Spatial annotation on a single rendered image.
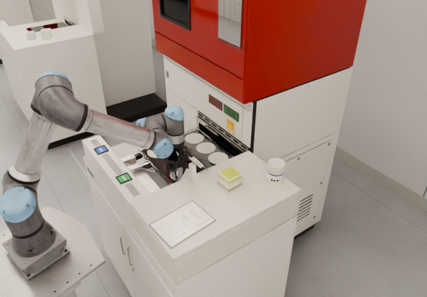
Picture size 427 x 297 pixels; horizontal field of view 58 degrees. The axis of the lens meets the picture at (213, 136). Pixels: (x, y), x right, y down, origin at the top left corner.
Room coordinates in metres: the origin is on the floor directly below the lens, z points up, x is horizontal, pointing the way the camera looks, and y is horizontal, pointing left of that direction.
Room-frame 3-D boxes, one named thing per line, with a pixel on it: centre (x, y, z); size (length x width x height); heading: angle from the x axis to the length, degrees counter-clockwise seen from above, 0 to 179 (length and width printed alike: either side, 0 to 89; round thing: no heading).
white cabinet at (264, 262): (1.42, 0.17, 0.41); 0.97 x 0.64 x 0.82; 35
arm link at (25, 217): (1.00, 0.69, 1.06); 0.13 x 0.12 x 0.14; 23
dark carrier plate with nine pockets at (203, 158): (1.55, 0.13, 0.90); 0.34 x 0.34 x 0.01; 35
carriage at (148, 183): (1.38, 0.33, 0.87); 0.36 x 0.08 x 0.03; 35
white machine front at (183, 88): (1.84, 0.06, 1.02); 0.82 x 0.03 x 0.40; 35
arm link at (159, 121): (1.30, 0.25, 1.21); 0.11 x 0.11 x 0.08; 23
